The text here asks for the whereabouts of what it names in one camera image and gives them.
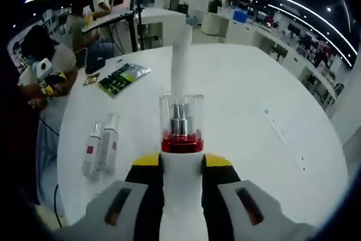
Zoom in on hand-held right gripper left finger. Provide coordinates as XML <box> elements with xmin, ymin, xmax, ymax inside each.
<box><xmin>53</xmin><ymin>152</ymin><xmax>165</xmax><ymax>241</ymax></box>

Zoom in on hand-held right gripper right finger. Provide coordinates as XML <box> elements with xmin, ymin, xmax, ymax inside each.
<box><xmin>201</xmin><ymin>152</ymin><xmax>320</xmax><ymax>241</ymax></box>

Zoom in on gold skincare sachet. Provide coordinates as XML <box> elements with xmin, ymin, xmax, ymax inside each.
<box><xmin>82</xmin><ymin>73</ymin><xmax>101</xmax><ymax>87</ymax></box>

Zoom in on large red-collared skincare bottle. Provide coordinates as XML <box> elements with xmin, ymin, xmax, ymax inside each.
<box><xmin>159</xmin><ymin>94</ymin><xmax>210</xmax><ymax>241</ymax></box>

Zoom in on small clear-capped skincare bottle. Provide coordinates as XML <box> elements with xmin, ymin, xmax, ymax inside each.
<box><xmin>96</xmin><ymin>112</ymin><xmax>121</xmax><ymax>175</ymax></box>
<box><xmin>82</xmin><ymin>121</ymin><xmax>103</xmax><ymax>180</ymax></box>

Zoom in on green black skincare sachet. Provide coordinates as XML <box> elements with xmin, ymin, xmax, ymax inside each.
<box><xmin>98</xmin><ymin>63</ymin><xmax>152</xmax><ymax>98</ymax></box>

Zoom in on black pouch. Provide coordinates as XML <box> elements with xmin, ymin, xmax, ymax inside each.
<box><xmin>84</xmin><ymin>55</ymin><xmax>107</xmax><ymax>75</ymax></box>

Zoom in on person's dark shirt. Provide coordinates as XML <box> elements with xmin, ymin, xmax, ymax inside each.
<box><xmin>0</xmin><ymin>49</ymin><xmax>43</xmax><ymax>205</ymax></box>

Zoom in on person's jeans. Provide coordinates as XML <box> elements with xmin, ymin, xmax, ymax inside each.
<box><xmin>36</xmin><ymin>116</ymin><xmax>63</xmax><ymax>205</ymax></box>

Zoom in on white block desk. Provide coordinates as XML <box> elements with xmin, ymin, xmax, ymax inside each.
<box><xmin>140</xmin><ymin>7</ymin><xmax>187</xmax><ymax>54</ymax></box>

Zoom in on blue box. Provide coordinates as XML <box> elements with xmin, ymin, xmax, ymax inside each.
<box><xmin>234</xmin><ymin>9</ymin><xmax>250</xmax><ymax>23</ymax></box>

